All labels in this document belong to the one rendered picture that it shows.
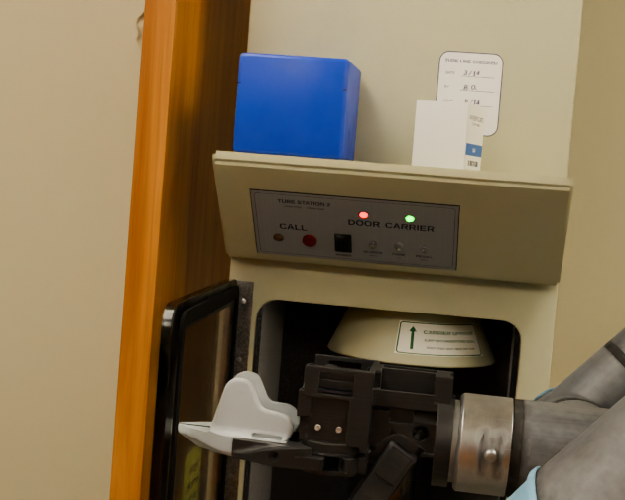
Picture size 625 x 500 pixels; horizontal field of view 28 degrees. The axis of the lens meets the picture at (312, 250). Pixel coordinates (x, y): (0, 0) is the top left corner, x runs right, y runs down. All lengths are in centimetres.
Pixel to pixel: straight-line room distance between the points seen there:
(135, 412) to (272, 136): 29
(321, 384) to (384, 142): 34
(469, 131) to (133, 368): 38
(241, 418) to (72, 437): 83
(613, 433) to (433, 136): 53
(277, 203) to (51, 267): 66
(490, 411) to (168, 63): 45
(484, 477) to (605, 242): 75
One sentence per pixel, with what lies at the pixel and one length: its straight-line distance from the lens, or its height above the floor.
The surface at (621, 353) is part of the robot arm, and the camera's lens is 105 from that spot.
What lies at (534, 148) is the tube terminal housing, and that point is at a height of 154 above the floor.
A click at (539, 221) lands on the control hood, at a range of 112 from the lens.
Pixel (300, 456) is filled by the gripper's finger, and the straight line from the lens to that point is 94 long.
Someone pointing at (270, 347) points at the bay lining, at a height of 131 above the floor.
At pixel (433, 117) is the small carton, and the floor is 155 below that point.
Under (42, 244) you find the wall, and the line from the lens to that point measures 175.
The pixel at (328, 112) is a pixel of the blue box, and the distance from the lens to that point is 111.
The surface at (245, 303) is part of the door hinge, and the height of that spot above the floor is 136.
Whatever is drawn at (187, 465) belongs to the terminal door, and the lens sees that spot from 105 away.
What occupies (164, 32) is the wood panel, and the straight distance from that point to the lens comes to 117.
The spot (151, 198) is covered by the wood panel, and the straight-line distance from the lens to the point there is 116.
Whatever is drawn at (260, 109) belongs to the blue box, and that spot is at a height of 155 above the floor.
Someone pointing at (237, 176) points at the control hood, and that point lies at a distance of 113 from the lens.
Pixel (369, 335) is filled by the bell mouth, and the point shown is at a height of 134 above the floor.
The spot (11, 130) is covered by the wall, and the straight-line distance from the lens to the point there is 177.
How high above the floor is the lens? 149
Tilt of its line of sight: 3 degrees down
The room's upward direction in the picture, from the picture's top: 5 degrees clockwise
